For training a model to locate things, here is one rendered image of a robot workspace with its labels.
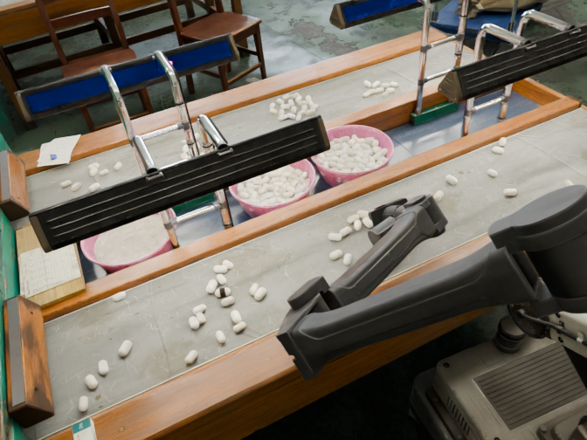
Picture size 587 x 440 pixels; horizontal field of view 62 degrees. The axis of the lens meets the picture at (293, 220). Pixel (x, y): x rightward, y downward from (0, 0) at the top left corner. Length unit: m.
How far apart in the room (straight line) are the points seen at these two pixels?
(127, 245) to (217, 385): 0.55
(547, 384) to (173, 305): 0.96
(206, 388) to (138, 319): 0.28
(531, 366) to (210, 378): 0.84
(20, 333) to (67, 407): 0.18
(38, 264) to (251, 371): 0.67
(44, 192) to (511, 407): 1.50
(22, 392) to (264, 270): 0.58
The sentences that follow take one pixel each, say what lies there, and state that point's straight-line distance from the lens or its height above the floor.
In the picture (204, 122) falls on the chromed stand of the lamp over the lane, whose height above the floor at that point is 1.12.
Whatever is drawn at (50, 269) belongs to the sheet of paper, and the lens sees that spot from 1.42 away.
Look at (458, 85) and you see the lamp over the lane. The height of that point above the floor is 1.08.
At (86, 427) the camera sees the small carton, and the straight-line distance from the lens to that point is 1.10.
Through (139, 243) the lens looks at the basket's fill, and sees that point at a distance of 1.45.
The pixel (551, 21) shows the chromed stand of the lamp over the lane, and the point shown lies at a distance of 1.57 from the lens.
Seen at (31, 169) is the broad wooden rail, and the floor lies 0.76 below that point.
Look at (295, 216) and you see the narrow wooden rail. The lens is 1.36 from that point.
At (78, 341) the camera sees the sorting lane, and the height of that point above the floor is 0.74.
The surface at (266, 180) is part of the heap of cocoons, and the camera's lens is 1.53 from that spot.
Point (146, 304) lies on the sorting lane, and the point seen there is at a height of 0.74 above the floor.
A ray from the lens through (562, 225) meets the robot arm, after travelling 0.50.
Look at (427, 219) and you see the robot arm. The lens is 0.98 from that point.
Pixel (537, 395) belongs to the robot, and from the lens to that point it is 1.43.
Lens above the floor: 1.68
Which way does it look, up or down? 43 degrees down
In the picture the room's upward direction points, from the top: 7 degrees counter-clockwise
